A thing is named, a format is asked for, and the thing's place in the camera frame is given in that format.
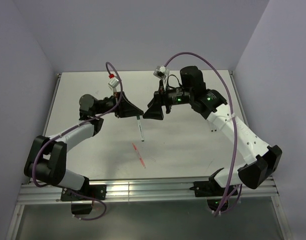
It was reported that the red pen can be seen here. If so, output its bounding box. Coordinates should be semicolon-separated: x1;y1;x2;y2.
132;143;146;169

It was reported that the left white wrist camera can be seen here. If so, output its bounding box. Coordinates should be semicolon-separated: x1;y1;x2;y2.
108;73;119;95

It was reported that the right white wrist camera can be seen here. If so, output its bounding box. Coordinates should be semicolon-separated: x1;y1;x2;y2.
153;65;169;89

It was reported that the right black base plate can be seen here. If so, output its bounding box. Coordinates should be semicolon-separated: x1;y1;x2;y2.
189;180;225;198

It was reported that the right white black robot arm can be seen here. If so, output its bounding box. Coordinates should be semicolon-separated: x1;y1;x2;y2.
143;66;282;195

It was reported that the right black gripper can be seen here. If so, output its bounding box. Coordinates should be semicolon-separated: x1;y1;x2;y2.
142;79;193;120

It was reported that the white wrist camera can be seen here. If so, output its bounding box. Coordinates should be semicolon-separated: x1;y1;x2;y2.
153;65;169;89
108;73;119;95

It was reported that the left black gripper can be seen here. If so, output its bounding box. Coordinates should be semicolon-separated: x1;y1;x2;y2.
94;92;143;119

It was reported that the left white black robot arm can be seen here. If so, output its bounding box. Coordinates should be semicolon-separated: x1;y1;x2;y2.
23;92;144;200

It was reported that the black box under rail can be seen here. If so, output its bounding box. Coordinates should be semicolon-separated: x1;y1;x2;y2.
71;203;92;216

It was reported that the aluminium rail frame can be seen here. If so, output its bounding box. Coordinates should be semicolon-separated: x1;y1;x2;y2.
17;174;280;206

